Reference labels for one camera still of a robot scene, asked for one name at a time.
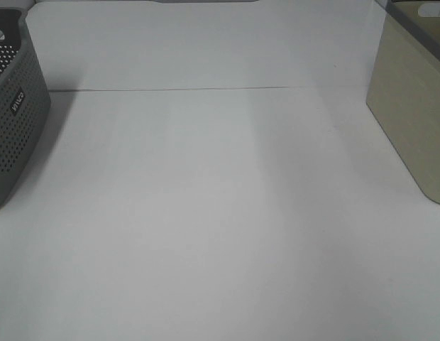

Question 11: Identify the beige storage bin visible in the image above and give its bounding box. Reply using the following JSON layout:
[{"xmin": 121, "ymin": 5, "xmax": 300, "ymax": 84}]
[{"xmin": 366, "ymin": 1, "xmax": 440, "ymax": 204}]

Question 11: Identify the grey perforated plastic basket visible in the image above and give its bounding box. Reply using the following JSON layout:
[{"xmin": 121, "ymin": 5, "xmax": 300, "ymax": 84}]
[{"xmin": 0, "ymin": 7, "xmax": 51, "ymax": 207}]

